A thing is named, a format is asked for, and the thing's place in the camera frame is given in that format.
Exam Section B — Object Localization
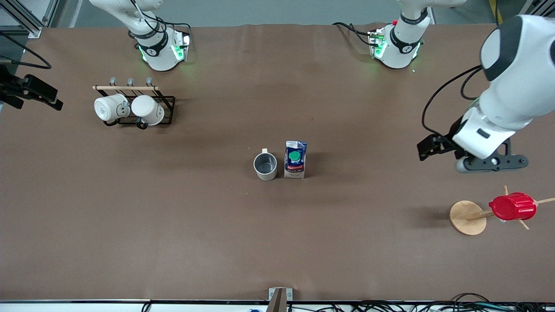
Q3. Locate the black base power cable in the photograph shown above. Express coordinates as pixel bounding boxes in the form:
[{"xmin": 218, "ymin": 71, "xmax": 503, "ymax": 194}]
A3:
[{"xmin": 332, "ymin": 22, "xmax": 379, "ymax": 46}]

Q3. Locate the plain white mug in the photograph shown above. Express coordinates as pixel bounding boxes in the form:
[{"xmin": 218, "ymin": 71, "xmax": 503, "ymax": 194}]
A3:
[{"xmin": 131, "ymin": 95, "xmax": 165, "ymax": 130}]

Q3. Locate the black wire mug rack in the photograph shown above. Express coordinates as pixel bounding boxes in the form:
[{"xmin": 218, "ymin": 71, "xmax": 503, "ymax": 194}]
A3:
[{"xmin": 92, "ymin": 77, "xmax": 176, "ymax": 130}]

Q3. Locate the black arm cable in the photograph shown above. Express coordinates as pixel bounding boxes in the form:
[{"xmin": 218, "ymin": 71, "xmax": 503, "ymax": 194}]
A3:
[
  {"xmin": 0, "ymin": 32, "xmax": 52, "ymax": 70},
  {"xmin": 421, "ymin": 65, "xmax": 484, "ymax": 137}
]

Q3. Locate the white mug with printed base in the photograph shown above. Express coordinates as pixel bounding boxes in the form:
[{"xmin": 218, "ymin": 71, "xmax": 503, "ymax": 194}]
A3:
[{"xmin": 94, "ymin": 94, "xmax": 131, "ymax": 123}]

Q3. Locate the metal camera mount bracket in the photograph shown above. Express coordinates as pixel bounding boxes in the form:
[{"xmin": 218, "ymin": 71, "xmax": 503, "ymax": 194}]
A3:
[{"xmin": 266, "ymin": 287, "xmax": 294, "ymax": 312}]

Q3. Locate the grey ceramic mug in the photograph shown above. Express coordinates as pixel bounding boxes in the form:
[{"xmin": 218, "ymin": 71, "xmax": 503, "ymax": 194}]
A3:
[{"xmin": 253, "ymin": 148, "xmax": 278, "ymax": 182}]

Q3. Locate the blue white milk carton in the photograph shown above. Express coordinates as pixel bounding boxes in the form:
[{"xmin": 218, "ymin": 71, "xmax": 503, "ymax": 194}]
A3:
[{"xmin": 284, "ymin": 140, "xmax": 308, "ymax": 179}]

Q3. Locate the wooden mug tree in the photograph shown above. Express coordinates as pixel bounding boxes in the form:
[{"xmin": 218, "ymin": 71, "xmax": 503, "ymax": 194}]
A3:
[{"xmin": 449, "ymin": 185, "xmax": 555, "ymax": 236}]

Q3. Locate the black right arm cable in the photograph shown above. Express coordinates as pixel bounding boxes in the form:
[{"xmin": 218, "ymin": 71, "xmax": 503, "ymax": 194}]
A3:
[{"xmin": 0, "ymin": 32, "xmax": 52, "ymax": 70}]

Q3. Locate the aluminium frame profile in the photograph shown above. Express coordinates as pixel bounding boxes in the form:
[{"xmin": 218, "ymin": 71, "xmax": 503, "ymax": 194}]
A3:
[{"xmin": 0, "ymin": 0, "xmax": 59, "ymax": 39}]

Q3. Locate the red plastic cup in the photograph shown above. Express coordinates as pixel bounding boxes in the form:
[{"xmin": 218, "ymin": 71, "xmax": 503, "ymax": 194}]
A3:
[{"xmin": 489, "ymin": 192, "xmax": 538, "ymax": 221}]

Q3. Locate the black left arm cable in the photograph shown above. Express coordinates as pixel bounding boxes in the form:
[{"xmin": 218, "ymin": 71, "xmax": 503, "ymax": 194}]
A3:
[{"xmin": 421, "ymin": 65, "xmax": 484, "ymax": 137}]

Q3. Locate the black cable bundle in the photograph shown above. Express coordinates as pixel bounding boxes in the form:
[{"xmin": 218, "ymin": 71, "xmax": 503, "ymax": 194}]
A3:
[{"xmin": 286, "ymin": 293, "xmax": 555, "ymax": 312}]

